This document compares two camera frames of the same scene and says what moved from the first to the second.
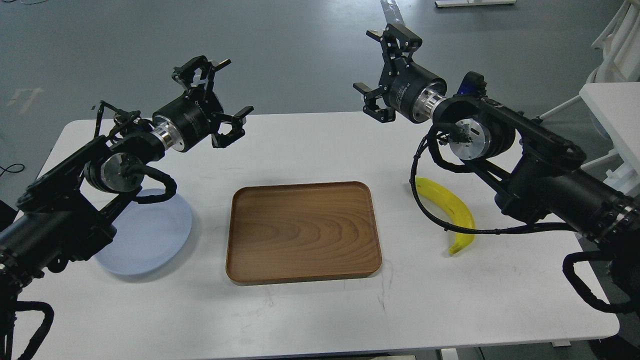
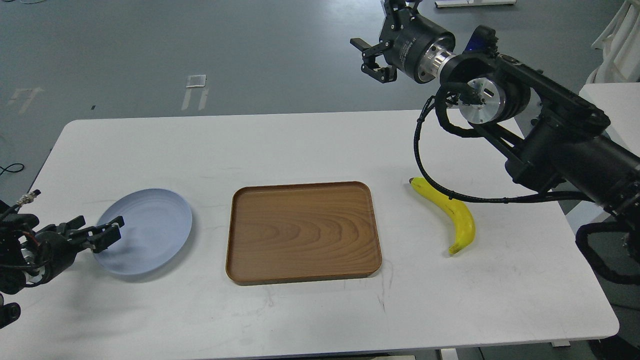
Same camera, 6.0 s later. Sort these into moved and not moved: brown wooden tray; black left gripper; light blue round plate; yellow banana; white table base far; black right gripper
Moved: black right gripper; black left gripper
Not moved: light blue round plate; brown wooden tray; yellow banana; white table base far
